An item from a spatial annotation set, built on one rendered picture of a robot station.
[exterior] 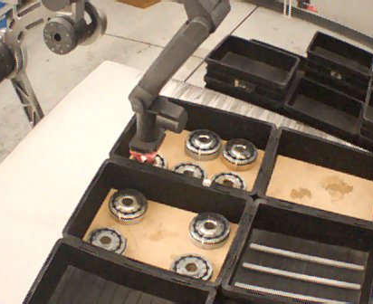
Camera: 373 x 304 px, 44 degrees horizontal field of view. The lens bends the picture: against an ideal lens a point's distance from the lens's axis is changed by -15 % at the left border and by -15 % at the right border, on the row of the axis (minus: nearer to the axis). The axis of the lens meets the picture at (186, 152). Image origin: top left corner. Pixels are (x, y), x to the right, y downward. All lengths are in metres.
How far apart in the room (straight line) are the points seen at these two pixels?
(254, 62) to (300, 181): 1.20
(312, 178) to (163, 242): 0.49
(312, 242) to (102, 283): 0.57
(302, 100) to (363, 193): 1.15
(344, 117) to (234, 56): 0.65
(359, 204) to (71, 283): 0.87
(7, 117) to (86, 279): 2.03
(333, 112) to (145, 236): 1.50
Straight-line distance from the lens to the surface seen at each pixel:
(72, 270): 1.29
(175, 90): 2.01
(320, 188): 1.53
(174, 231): 1.36
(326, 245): 1.39
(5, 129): 3.08
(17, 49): 1.96
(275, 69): 2.61
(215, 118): 1.57
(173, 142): 1.59
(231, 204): 1.34
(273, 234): 1.38
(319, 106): 2.62
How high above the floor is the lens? 1.89
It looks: 43 degrees down
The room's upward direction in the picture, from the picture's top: 3 degrees clockwise
